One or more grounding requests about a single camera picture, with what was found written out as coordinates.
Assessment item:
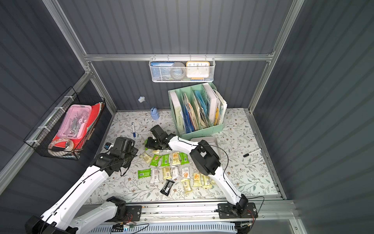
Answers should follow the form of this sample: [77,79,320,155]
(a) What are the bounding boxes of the white cookie packet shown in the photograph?
[181,167,191,179]

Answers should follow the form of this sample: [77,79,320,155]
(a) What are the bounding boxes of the yellow packet second row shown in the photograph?
[162,166,172,180]

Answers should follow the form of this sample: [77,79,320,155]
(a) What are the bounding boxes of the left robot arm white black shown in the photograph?
[25,137,138,234]

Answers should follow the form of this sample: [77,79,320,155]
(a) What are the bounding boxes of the blue white marker pen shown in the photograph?
[131,122,136,138]

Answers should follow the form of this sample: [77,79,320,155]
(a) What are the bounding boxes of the white brown packet second row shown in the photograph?
[150,168,160,184]

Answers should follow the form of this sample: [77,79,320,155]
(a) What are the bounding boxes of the red cloth bag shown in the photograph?
[52,102,104,151]

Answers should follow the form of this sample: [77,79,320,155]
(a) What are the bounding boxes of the black cookie packet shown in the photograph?
[160,179,175,197]

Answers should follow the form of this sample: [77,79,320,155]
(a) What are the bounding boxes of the white book left slot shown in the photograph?
[170,91,185,135]

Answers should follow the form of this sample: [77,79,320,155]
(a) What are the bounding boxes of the white book slot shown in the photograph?
[170,91,185,135]
[203,83,219,126]

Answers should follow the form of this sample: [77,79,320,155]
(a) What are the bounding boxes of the green file organizer box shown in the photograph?
[168,82,227,140]

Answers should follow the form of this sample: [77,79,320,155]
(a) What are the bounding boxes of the blue box in basket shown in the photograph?
[149,61,174,82]

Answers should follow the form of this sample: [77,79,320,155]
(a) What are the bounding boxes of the pale yellow packet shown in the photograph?
[139,152,153,164]

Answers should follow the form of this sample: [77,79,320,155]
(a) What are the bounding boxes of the clear tape roll in basket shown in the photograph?
[48,138,75,151]

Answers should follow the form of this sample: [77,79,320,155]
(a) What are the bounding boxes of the black wire side basket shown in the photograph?
[24,87,106,160]

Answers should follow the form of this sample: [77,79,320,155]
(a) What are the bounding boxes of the black marker pen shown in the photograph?
[243,148,262,158]

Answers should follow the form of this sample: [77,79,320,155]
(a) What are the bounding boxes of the green packet second row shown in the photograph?
[138,168,152,179]

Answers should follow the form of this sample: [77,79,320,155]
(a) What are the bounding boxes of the green cookie packet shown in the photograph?
[150,154,162,167]
[161,154,170,167]
[179,152,190,165]

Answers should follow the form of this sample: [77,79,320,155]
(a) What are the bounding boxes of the white cookie storage box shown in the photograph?
[191,136,221,158]

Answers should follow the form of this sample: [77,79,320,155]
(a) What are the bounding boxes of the yellow cookie packet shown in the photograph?
[172,152,181,166]

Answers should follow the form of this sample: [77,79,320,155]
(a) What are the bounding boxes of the grey tape roll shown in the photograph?
[170,62,186,81]

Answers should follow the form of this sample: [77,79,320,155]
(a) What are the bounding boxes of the yellow white alarm clock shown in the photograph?
[186,61,210,80]

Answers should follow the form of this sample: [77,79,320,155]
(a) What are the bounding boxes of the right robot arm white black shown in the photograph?
[146,125,248,217]

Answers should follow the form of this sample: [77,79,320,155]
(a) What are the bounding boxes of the white wire wall basket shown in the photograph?
[149,58,216,83]

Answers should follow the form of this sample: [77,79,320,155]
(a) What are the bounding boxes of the pink plastic tool box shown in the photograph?
[57,104,92,140]

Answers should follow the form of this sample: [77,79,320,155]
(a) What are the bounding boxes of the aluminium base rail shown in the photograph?
[58,200,299,234]

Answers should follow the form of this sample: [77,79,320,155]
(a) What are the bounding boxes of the white book right slot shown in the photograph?
[203,83,219,126]

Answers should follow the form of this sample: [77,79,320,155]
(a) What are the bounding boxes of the yellow packet bottom row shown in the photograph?
[203,175,212,189]
[181,178,192,193]

